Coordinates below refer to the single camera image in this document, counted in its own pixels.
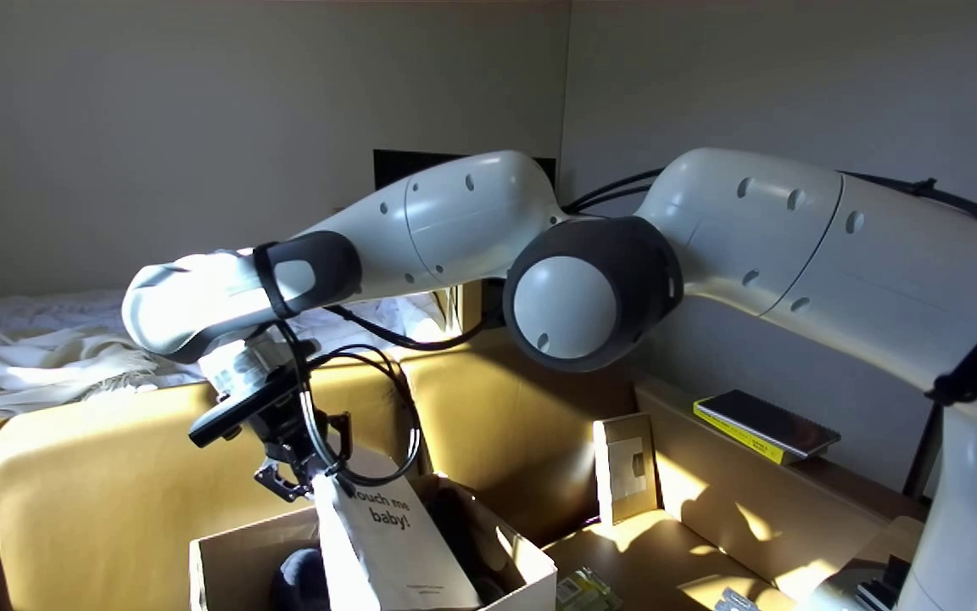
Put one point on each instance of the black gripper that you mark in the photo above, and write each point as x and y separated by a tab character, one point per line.
304	430

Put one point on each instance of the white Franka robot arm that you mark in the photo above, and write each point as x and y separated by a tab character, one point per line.
762	250

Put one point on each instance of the open white cardboard box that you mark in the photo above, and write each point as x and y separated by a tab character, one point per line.
240	563

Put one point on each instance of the large brown cardboard box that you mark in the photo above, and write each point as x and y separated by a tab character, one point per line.
738	509

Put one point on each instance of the dark clothing pile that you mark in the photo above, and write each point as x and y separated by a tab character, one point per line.
299	578

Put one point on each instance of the wooden bed end board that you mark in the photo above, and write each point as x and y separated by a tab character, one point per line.
457	307

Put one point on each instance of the green shipping label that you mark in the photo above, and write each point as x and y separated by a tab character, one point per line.
586	592

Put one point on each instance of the black monitor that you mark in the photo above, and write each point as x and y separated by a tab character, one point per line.
410	165

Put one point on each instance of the dark book with yellow edge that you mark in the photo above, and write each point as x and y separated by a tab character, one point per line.
764	424

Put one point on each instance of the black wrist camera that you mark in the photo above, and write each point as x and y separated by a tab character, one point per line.
244	405

